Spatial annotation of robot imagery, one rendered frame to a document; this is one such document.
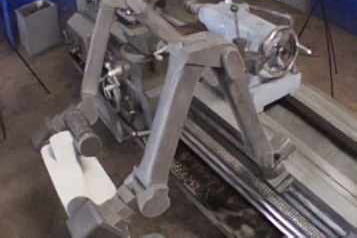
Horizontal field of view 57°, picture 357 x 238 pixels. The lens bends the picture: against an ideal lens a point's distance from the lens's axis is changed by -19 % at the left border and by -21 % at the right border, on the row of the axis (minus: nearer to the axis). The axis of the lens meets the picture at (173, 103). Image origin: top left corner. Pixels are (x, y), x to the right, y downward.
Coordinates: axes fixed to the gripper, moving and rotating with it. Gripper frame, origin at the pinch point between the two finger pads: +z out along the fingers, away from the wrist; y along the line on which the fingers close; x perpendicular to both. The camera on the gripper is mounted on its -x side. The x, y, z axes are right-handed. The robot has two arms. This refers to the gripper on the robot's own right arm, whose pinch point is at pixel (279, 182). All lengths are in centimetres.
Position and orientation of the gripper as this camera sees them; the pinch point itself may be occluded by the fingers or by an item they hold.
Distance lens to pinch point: 133.6
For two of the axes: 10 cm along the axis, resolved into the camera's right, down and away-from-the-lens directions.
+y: -4.9, -4.5, 7.5
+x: -7.1, 7.0, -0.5
